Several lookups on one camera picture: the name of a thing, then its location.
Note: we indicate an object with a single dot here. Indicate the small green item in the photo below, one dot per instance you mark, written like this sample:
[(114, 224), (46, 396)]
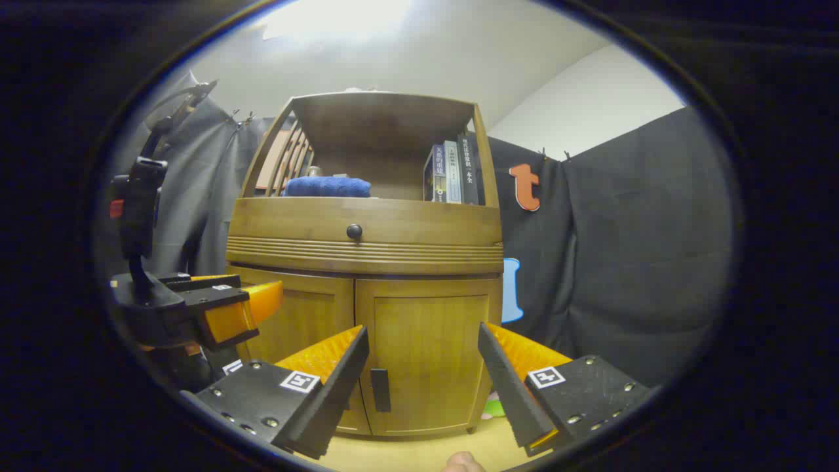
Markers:
[(493, 408)]

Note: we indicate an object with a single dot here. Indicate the black round drawer knob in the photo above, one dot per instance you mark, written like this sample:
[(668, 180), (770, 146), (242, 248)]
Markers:
[(354, 231)]

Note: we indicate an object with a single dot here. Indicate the small pale bottle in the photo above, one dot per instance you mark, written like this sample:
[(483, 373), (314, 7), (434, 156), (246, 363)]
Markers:
[(314, 171)]

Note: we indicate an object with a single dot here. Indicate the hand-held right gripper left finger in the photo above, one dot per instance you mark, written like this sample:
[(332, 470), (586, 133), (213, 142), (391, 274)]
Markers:
[(341, 387)]

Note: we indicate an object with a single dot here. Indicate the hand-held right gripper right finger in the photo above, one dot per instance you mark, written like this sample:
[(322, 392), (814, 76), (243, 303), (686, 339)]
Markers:
[(508, 387)]

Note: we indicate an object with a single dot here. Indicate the dark blue book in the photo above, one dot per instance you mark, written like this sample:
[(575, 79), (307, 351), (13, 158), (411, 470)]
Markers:
[(434, 177)]

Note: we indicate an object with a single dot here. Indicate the wooden double-door shoe cabinet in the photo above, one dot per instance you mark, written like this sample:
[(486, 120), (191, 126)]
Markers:
[(393, 259)]

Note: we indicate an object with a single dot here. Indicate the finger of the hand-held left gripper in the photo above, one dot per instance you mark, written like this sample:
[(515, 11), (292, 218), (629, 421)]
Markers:
[(210, 280), (223, 303)]

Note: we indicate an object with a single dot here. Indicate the blue folded towel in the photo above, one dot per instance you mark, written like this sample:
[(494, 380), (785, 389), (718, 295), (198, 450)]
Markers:
[(328, 187)]

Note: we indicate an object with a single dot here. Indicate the wooden cabinet drawer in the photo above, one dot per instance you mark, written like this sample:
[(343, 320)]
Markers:
[(426, 229)]

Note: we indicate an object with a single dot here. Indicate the wooden cabinet door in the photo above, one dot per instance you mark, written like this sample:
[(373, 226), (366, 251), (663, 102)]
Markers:
[(308, 314), (429, 354)]

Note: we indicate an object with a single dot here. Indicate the black backdrop cloth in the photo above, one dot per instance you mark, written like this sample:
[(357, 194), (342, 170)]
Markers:
[(623, 262)]

